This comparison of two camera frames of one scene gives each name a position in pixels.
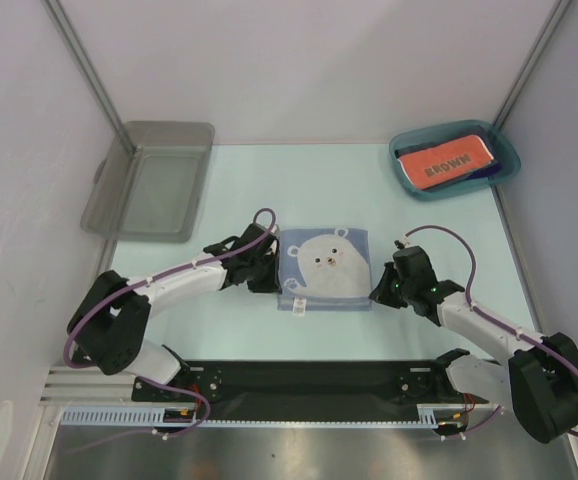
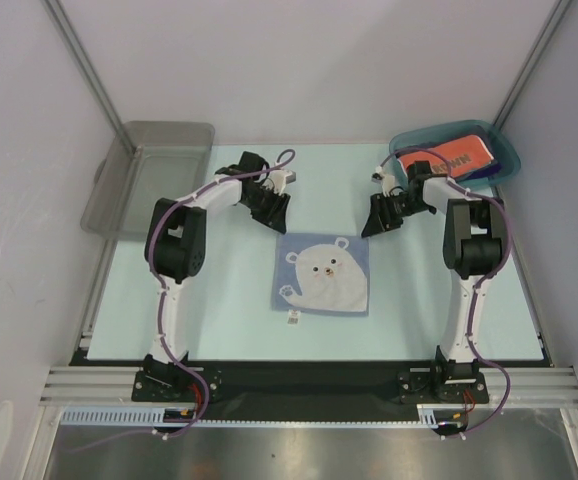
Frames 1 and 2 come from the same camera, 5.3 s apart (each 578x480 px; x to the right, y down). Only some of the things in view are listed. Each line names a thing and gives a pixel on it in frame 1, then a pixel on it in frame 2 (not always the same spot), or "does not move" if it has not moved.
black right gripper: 389,288 -> 386,208
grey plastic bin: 147,184 does not move
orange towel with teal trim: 445,160 does not move
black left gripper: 272,284 -> 274,218
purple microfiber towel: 486,172 does not move
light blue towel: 325,269 does not move
